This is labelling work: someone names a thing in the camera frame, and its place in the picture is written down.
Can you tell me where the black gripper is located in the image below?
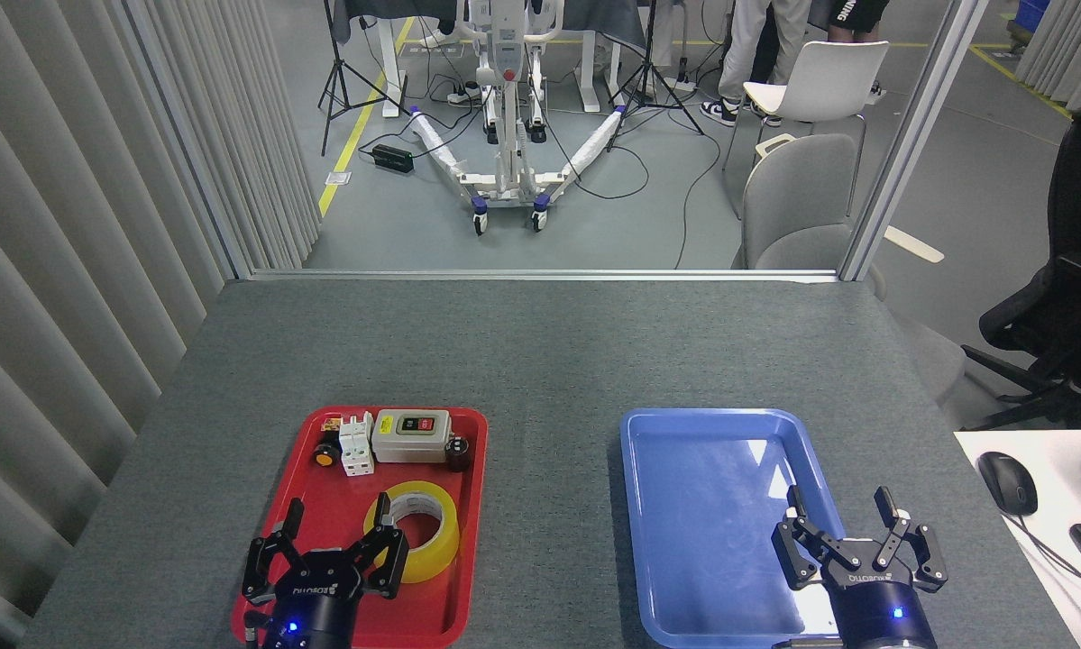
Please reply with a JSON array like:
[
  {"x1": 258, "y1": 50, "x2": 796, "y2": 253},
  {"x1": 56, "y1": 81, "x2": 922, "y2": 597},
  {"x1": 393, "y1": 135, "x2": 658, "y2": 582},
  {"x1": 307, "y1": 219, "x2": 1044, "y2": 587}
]
[
  {"x1": 241, "y1": 492, "x2": 409, "y2": 649},
  {"x1": 772, "y1": 485, "x2": 948, "y2": 649}
]

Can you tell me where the yellow tape roll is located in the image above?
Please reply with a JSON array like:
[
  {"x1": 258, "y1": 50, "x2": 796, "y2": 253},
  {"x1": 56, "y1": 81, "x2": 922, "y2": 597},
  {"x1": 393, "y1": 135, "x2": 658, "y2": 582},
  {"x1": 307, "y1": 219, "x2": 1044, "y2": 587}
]
[{"x1": 363, "y1": 480, "x2": 461, "y2": 584}]

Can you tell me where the red plastic tray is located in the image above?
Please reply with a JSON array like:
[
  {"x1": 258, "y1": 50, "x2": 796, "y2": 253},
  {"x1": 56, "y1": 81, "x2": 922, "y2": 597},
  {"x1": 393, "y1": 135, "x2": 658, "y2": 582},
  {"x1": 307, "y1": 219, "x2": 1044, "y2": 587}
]
[{"x1": 231, "y1": 406, "x2": 490, "y2": 649}]

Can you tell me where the white circuit breaker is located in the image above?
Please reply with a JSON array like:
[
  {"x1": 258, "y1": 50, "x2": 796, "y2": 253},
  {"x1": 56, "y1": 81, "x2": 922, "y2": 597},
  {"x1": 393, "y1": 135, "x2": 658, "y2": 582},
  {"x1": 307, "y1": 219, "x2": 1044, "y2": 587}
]
[{"x1": 338, "y1": 412, "x2": 376, "y2": 478}]

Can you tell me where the blue plastic tray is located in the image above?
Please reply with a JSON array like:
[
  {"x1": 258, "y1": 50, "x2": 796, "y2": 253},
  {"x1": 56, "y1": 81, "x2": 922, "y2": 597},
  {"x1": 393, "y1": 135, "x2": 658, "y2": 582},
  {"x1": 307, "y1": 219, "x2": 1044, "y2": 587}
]
[{"x1": 619, "y1": 407, "x2": 852, "y2": 649}]

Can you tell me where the black computer mouse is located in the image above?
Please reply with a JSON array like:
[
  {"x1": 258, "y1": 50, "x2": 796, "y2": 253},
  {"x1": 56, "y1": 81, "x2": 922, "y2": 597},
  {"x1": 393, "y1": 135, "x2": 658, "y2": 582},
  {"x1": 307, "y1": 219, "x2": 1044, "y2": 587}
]
[{"x1": 976, "y1": 451, "x2": 1039, "y2": 517}]

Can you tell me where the white side desk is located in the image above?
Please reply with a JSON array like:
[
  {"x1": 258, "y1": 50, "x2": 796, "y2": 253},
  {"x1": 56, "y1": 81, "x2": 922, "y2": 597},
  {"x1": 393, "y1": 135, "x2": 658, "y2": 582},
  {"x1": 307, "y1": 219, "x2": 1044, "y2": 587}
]
[{"x1": 953, "y1": 429, "x2": 1081, "y2": 649}]

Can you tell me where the pale wooden plank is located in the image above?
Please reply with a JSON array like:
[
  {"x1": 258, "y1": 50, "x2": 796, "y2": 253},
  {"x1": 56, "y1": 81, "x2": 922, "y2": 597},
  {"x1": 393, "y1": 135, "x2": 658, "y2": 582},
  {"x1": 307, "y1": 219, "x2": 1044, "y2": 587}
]
[{"x1": 883, "y1": 225, "x2": 945, "y2": 264}]

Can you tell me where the grey upholstered chair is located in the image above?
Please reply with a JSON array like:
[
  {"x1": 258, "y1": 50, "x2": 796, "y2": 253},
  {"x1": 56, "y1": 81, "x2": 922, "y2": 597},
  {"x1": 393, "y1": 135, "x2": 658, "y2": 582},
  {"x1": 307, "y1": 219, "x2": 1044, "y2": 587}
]
[{"x1": 731, "y1": 133, "x2": 966, "y2": 407}]

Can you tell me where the grey ribbed partition panel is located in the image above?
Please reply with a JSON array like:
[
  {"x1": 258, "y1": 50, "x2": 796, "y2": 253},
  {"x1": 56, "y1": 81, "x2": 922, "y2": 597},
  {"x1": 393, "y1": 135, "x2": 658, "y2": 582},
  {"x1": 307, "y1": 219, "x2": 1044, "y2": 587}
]
[
  {"x1": 0, "y1": 0, "x2": 325, "y2": 649},
  {"x1": 1013, "y1": 0, "x2": 1081, "y2": 114}
]

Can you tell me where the black power adapter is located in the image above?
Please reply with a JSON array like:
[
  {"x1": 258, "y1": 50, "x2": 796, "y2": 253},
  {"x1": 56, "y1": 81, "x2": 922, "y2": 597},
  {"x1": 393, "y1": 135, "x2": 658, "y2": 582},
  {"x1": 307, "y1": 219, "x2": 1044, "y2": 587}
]
[{"x1": 371, "y1": 143, "x2": 415, "y2": 175}]

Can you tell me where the white stand on wheels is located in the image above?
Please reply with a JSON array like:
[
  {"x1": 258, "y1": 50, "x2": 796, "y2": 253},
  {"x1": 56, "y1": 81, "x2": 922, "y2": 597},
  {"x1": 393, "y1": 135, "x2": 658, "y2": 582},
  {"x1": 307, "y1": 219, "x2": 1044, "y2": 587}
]
[{"x1": 409, "y1": 0, "x2": 628, "y2": 237}]

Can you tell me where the white plastic chair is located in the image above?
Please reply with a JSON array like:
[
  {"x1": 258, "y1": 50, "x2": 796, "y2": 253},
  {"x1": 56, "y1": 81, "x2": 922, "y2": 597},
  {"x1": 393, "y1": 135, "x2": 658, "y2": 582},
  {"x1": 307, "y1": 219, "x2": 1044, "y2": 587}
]
[{"x1": 722, "y1": 40, "x2": 890, "y2": 217}]

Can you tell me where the person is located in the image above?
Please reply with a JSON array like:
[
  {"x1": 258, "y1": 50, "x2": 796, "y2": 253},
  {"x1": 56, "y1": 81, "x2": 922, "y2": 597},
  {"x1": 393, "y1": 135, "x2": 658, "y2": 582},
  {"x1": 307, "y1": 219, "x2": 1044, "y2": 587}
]
[
  {"x1": 811, "y1": 0, "x2": 891, "y2": 98},
  {"x1": 701, "y1": 0, "x2": 811, "y2": 127}
]

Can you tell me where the black tripod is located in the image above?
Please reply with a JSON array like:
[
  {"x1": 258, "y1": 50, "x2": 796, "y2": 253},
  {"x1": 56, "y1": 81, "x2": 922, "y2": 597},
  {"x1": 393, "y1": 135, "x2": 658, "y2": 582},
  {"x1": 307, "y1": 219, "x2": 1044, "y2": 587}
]
[
  {"x1": 606, "y1": 0, "x2": 705, "y2": 154},
  {"x1": 317, "y1": 0, "x2": 412, "y2": 159}
]

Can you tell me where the blue bin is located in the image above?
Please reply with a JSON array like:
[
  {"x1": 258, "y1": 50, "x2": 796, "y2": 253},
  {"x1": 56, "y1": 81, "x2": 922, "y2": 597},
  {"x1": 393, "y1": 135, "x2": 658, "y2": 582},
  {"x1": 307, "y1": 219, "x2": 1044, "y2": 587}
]
[{"x1": 1013, "y1": 0, "x2": 1051, "y2": 37}]

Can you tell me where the grey switch box red button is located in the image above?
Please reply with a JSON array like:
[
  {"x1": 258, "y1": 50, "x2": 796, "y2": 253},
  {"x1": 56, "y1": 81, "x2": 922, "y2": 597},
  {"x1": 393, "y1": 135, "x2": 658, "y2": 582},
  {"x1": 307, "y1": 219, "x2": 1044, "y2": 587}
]
[{"x1": 371, "y1": 410, "x2": 453, "y2": 465}]

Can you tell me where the silver aluminium rail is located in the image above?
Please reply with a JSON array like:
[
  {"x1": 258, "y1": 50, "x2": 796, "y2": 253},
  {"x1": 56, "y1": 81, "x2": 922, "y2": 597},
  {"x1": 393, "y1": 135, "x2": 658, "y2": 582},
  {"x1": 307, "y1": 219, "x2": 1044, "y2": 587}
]
[{"x1": 250, "y1": 269, "x2": 840, "y2": 284}]

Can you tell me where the silver aluminium post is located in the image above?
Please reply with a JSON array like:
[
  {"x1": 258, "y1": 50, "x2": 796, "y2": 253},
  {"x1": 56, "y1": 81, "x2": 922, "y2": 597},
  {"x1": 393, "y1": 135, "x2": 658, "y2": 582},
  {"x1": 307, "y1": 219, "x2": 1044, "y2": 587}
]
[{"x1": 839, "y1": 0, "x2": 990, "y2": 282}]

